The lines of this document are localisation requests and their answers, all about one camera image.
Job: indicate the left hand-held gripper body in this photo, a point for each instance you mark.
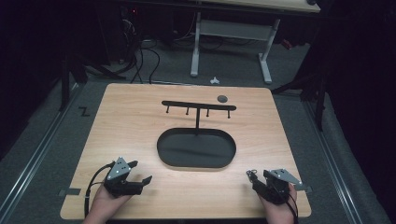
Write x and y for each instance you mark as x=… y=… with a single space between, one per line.
x=118 y=170

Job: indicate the black round table grommet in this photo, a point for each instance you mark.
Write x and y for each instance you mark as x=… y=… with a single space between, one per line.
x=222 y=99

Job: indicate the metal floor rail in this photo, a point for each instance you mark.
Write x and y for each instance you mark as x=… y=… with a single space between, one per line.
x=37 y=155
x=334 y=168

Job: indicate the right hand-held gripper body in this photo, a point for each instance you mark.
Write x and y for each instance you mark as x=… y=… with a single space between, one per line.
x=280 y=186

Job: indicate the small white floor scrap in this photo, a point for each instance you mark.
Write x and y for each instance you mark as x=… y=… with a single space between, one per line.
x=214 y=81

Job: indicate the person's left hand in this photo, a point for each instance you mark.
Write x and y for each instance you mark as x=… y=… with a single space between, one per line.
x=106 y=203

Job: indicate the black metal stand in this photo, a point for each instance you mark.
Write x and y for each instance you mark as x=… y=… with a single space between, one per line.
x=320 y=102
x=64 y=85

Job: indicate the black hook rack with tray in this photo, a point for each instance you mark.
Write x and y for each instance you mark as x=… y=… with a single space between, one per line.
x=196 y=150

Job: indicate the white frame desk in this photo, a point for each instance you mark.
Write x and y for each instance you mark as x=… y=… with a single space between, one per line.
x=236 y=29

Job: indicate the person's right hand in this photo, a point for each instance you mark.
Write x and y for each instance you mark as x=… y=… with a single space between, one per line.
x=278 y=213

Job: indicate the grey tape strip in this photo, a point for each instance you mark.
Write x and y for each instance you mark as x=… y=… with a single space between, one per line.
x=305 y=188
x=71 y=192

